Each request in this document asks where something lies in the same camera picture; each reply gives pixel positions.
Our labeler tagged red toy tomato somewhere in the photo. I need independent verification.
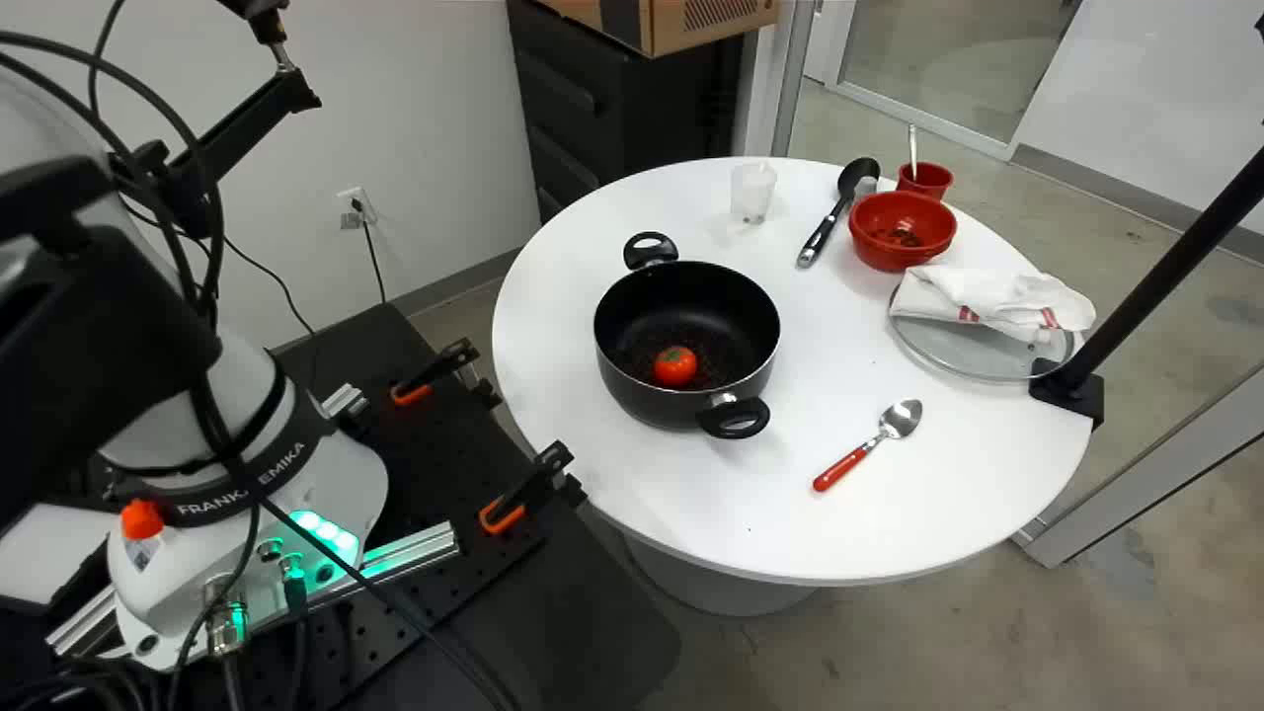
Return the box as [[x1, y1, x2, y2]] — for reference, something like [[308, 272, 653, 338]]
[[653, 346, 703, 392]]

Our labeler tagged black clamp with orange trigger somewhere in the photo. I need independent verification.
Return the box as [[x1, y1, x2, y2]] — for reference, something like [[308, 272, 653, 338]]
[[385, 338, 507, 411], [474, 438, 589, 543]]

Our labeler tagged clear plastic cup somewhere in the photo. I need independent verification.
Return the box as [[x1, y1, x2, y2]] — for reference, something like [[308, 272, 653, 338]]
[[731, 157, 781, 231]]

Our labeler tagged black perforated base board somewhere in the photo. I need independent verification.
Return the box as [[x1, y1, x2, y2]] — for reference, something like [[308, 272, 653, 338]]
[[0, 301, 687, 711]]

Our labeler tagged black drawer cabinet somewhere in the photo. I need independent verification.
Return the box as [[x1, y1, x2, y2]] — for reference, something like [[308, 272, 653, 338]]
[[507, 0, 764, 226]]

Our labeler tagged red bowl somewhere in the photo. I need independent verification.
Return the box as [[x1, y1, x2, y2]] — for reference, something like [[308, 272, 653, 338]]
[[844, 192, 959, 278]]

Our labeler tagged black ladle spoon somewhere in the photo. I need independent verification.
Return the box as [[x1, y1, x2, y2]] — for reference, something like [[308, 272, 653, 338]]
[[793, 153, 886, 272]]

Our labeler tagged cardboard box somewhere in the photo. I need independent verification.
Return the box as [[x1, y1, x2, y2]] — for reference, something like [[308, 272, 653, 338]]
[[537, 0, 781, 62]]

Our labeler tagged red cup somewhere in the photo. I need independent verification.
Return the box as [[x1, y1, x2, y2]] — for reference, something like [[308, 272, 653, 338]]
[[898, 157, 956, 207]]

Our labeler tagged white cloth with red print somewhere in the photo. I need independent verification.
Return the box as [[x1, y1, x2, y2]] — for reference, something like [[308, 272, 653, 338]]
[[886, 260, 1100, 369]]

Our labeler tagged orange knob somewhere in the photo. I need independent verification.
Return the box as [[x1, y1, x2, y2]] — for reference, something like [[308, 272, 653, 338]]
[[115, 496, 175, 546]]

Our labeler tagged black tripod pole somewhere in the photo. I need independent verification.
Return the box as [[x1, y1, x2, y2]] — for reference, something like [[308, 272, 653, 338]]
[[1026, 143, 1264, 432]]

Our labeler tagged black two-handled cooking pot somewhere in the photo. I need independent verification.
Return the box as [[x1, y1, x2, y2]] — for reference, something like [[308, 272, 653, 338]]
[[589, 231, 788, 443]]

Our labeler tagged red-handled metal spoon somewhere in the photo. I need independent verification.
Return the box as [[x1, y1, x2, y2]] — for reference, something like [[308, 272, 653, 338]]
[[809, 394, 927, 498]]

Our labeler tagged thin outlet cable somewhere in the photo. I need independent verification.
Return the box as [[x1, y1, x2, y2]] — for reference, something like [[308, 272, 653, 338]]
[[357, 213, 396, 310]]

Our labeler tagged aluminium rail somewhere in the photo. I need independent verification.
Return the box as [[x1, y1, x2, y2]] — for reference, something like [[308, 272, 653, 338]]
[[45, 518, 468, 666]]

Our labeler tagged white wall outlet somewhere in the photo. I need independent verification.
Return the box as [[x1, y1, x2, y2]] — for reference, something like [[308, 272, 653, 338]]
[[333, 188, 378, 232]]

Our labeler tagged black cable over robot base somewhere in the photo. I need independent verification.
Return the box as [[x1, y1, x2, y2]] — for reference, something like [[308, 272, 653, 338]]
[[169, 380, 270, 711]]

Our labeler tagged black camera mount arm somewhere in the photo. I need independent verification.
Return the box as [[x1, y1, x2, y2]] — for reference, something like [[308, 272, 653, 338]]
[[109, 0, 328, 242]]

